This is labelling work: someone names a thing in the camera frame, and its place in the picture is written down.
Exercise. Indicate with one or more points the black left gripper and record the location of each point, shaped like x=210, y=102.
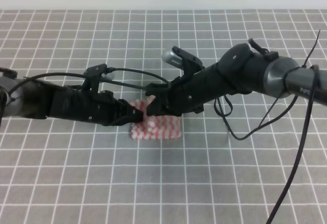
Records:
x=100, y=108

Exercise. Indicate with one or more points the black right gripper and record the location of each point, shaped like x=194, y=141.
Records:
x=187, y=93

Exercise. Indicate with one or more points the pink white wavy towel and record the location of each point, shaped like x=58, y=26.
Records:
x=154, y=127

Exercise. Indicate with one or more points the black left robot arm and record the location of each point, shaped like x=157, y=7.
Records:
x=34, y=98

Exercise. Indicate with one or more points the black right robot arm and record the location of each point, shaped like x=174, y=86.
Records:
x=243, y=69

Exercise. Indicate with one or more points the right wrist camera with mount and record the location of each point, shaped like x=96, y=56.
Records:
x=183, y=60

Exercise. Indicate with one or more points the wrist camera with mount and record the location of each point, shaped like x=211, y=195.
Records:
x=183, y=60
x=98, y=71

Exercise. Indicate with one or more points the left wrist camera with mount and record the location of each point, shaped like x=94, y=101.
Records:
x=98, y=71

